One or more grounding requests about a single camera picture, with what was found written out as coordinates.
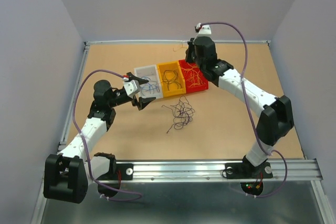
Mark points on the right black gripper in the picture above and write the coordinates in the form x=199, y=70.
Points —
x=189, y=57

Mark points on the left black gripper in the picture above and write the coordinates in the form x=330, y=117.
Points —
x=143, y=102

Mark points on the white plastic bin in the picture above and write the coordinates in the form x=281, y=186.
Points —
x=153, y=88

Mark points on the red plastic bin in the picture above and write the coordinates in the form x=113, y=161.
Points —
x=193, y=77

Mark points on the yellow plastic bin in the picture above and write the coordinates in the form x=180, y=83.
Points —
x=171, y=78

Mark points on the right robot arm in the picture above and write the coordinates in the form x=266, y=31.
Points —
x=275, y=117

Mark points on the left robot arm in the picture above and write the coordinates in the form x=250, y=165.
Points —
x=68, y=174

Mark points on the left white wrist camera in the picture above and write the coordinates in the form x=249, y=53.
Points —
x=131, y=87

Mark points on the aluminium back rail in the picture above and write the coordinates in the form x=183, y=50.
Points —
x=162, y=41

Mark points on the aluminium rail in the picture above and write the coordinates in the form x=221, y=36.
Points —
x=162, y=41
x=212, y=171
x=64, y=136

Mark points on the aluminium left side rail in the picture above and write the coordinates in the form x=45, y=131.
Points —
x=64, y=136

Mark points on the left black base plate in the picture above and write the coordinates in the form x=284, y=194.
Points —
x=118, y=171

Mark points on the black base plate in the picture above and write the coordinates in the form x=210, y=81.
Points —
x=118, y=171
x=240, y=170

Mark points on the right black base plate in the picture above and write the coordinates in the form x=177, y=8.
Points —
x=240, y=170

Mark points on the aluminium front rail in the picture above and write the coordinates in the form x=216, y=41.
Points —
x=212, y=171

